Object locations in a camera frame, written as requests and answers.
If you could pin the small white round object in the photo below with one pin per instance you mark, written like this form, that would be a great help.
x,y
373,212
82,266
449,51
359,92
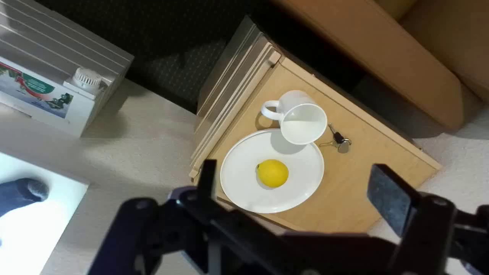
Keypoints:
x,y
85,78

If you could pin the white ceramic mug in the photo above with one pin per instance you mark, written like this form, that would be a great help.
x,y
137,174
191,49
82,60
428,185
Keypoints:
x,y
302,122

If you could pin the small key bunch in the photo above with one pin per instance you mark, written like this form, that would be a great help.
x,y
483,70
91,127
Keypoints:
x,y
339,141

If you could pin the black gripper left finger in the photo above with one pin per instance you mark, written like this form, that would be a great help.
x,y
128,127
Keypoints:
x,y
153,238

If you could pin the tan leather armchair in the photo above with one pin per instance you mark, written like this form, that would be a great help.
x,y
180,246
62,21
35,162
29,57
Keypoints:
x,y
397,51

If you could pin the white round plate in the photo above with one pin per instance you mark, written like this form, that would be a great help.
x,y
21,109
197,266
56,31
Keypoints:
x,y
299,173

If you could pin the dark blue cloth item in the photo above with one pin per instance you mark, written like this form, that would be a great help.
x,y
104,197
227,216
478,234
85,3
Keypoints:
x,y
20,194

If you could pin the light wood nightstand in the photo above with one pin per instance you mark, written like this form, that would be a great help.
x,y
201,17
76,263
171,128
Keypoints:
x,y
371,162

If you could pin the white wall heater unit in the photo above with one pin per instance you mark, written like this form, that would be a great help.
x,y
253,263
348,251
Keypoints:
x,y
46,51

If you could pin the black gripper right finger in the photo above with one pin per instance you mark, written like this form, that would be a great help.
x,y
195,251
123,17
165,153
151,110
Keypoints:
x,y
432,229

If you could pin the yellow lemon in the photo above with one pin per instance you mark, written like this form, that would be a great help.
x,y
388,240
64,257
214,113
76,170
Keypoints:
x,y
272,173

